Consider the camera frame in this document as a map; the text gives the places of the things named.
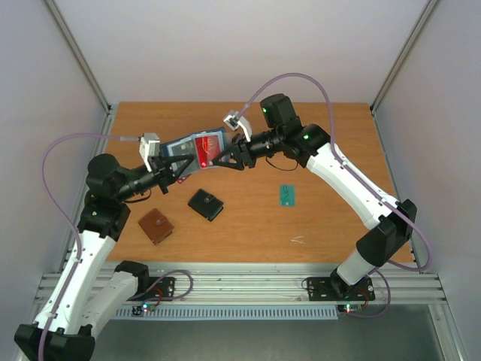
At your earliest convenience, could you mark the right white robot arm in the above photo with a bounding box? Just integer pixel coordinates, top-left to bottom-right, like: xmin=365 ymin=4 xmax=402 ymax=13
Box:
xmin=213 ymin=93 xmax=417 ymax=299

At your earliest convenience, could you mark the left aluminium corner post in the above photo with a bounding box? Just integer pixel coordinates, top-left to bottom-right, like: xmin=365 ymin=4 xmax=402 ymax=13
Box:
xmin=41 ymin=0 xmax=111 ymax=114

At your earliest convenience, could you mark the right small circuit board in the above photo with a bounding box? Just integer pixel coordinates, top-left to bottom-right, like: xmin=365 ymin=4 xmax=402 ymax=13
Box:
xmin=337 ymin=303 xmax=364 ymax=314

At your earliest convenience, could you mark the aluminium corner post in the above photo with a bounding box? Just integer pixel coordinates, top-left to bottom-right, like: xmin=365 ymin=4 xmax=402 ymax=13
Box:
xmin=41 ymin=0 xmax=111 ymax=114
xmin=370 ymin=0 xmax=443 ymax=114

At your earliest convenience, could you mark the brown card holder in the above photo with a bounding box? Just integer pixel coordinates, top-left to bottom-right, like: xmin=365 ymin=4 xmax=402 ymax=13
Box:
xmin=138 ymin=208 xmax=174 ymax=245

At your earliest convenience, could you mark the left small circuit board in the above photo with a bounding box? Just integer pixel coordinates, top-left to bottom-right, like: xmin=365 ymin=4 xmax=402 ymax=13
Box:
xmin=131 ymin=303 xmax=156 ymax=317

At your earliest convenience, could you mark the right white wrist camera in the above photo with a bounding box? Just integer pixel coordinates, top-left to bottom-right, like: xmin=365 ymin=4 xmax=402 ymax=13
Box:
xmin=223 ymin=111 xmax=253 ymax=142

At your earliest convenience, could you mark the purple cable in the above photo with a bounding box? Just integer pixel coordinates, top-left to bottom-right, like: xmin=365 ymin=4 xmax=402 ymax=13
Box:
xmin=35 ymin=133 xmax=143 ymax=361
xmin=236 ymin=73 xmax=433 ymax=319

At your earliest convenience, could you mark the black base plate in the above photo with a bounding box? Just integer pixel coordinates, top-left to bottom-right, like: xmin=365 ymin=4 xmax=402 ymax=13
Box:
xmin=143 ymin=277 xmax=176 ymax=301
xmin=301 ymin=277 xmax=376 ymax=302

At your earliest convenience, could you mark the slotted grey cable duct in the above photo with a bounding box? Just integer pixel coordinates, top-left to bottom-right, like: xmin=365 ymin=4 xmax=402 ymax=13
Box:
xmin=113 ymin=305 xmax=338 ymax=321

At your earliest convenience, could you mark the small circuit board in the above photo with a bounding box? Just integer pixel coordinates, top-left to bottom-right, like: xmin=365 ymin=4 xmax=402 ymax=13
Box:
xmin=131 ymin=303 xmax=156 ymax=317
xmin=337 ymin=303 xmax=364 ymax=314

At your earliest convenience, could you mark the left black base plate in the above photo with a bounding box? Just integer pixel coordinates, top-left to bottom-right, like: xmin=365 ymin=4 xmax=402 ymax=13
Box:
xmin=143 ymin=277 xmax=176 ymax=301

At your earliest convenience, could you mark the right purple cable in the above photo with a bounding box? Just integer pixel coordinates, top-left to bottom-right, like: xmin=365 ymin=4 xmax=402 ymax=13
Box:
xmin=236 ymin=73 xmax=433 ymax=319

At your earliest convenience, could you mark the dark blue card holder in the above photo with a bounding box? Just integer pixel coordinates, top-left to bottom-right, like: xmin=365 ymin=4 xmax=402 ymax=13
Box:
xmin=161 ymin=127 xmax=225 ymax=177

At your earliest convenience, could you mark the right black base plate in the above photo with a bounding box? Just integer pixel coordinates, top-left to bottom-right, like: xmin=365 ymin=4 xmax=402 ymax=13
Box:
xmin=301 ymin=277 xmax=376 ymax=302

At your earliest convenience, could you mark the green credit card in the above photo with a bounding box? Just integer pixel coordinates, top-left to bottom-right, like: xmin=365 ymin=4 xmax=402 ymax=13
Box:
xmin=280 ymin=184 xmax=296 ymax=207

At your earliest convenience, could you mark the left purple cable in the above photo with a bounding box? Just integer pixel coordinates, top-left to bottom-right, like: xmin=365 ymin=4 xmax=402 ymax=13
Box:
xmin=35 ymin=133 xmax=143 ymax=361

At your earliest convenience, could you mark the black card holder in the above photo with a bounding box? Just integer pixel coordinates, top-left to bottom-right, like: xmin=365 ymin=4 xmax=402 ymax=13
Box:
xmin=187 ymin=189 xmax=224 ymax=222

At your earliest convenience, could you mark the aluminium rail base frame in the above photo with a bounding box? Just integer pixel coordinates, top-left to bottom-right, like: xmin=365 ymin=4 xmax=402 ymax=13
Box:
xmin=147 ymin=262 xmax=446 ymax=305

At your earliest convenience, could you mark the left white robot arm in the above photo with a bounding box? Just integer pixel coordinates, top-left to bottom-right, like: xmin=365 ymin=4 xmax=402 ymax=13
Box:
xmin=14 ymin=153 xmax=194 ymax=360

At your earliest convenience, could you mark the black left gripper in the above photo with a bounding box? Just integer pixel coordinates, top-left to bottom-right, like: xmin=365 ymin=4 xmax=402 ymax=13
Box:
xmin=115 ymin=152 xmax=193 ymax=202

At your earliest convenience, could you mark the right aluminium corner post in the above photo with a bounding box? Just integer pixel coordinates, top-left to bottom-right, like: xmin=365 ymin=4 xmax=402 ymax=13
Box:
xmin=370 ymin=0 xmax=443 ymax=114

